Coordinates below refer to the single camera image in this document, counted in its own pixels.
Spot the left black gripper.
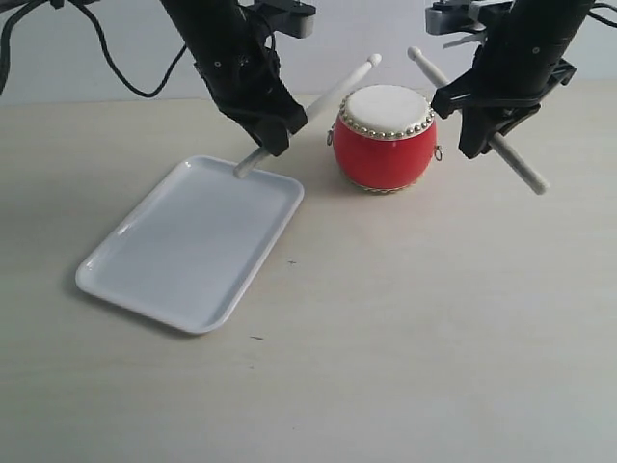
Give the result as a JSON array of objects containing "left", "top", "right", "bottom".
[{"left": 190, "top": 1, "right": 308, "bottom": 156}]

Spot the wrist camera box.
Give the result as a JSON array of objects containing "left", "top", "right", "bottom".
[
  {"left": 424, "top": 0, "right": 513, "bottom": 49},
  {"left": 247, "top": 0, "right": 316, "bottom": 39}
]

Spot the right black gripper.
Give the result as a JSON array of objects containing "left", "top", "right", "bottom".
[{"left": 431, "top": 1, "right": 577, "bottom": 159}]

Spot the white rectangular plastic tray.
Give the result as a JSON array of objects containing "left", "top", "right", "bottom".
[{"left": 75, "top": 156, "right": 305, "bottom": 335}]

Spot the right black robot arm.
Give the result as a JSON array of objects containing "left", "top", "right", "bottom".
[{"left": 431, "top": 1, "right": 593, "bottom": 159}]

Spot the red small drum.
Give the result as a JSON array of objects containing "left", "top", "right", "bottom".
[{"left": 328, "top": 84, "right": 438, "bottom": 193}]

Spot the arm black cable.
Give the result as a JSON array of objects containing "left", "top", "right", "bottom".
[
  {"left": 0, "top": 0, "right": 189, "bottom": 97},
  {"left": 585, "top": 0, "right": 617, "bottom": 28}
]

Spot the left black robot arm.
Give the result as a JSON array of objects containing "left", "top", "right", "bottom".
[{"left": 162, "top": 0, "right": 316, "bottom": 156}]

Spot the white drumstick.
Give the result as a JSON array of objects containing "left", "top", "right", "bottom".
[
  {"left": 233, "top": 53, "right": 382, "bottom": 178},
  {"left": 407, "top": 46, "right": 550, "bottom": 195}
]

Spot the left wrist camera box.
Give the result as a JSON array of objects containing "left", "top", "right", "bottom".
[{"left": 247, "top": 0, "right": 316, "bottom": 39}]

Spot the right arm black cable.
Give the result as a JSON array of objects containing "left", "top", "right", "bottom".
[{"left": 585, "top": 0, "right": 617, "bottom": 28}]

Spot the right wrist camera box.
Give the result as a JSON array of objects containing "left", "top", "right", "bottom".
[{"left": 424, "top": 0, "right": 513, "bottom": 49}]

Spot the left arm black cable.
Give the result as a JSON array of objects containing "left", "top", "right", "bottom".
[{"left": 0, "top": 0, "right": 189, "bottom": 97}]

